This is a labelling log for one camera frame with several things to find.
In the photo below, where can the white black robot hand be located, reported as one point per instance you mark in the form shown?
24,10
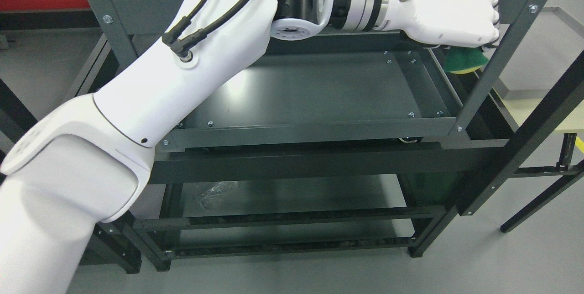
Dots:
462,23

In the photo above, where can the green yellow sponge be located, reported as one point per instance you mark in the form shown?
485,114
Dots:
463,60

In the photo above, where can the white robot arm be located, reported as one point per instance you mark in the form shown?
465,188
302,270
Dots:
89,160

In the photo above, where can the grey metal shelf cart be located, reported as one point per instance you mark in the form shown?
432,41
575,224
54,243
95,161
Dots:
338,106

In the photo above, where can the beige table with black legs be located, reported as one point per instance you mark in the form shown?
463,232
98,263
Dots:
566,172

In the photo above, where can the clear plastic bag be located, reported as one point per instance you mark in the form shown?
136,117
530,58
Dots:
210,195

